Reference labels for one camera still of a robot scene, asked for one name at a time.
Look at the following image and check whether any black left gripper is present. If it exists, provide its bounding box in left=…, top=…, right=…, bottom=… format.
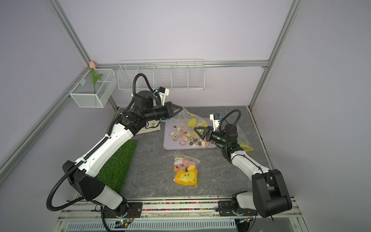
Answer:
left=144, top=102, right=184, bottom=122

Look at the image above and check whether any ziploc bag with small cookies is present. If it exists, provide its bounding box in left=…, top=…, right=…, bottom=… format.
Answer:
left=173, top=108, right=208, bottom=137

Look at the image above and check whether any ziploc bag with yellow toy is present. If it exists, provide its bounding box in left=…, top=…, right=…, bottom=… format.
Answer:
left=174, top=153, right=201, bottom=186

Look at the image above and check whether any clear ziploc bag of cookies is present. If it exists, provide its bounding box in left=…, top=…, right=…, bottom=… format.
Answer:
left=238, top=140, right=254, bottom=152

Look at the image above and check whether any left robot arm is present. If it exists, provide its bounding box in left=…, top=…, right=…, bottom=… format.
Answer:
left=46, top=73, right=183, bottom=217

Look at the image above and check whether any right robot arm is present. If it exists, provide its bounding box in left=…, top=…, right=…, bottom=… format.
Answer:
left=194, top=109, right=292, bottom=218

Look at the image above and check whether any pile of poured cookies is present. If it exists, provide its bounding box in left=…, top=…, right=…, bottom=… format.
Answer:
left=164, top=125, right=216, bottom=149

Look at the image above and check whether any lilac plastic tray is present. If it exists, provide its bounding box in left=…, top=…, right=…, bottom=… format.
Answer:
left=163, top=119, right=216, bottom=150

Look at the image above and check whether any cream gardening glove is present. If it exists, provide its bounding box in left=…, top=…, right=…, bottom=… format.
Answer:
left=137, top=120, right=161, bottom=135

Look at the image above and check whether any green artificial grass mat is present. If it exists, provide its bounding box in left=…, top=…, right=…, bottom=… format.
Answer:
left=97, top=140, right=137, bottom=192

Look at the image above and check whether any artificial pink tulip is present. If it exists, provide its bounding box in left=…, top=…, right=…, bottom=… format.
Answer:
left=89, top=61, right=102, bottom=94

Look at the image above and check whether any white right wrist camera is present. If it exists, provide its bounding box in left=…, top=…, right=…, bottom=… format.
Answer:
left=209, top=114, right=223, bottom=131

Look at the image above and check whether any white wire wall shelf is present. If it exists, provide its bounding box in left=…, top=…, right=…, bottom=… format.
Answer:
left=117, top=59, right=205, bottom=91

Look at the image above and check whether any white mesh wall box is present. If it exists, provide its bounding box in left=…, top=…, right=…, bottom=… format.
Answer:
left=70, top=69, right=118, bottom=108

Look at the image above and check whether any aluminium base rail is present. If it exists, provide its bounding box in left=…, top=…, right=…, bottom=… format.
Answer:
left=53, top=195, right=308, bottom=232

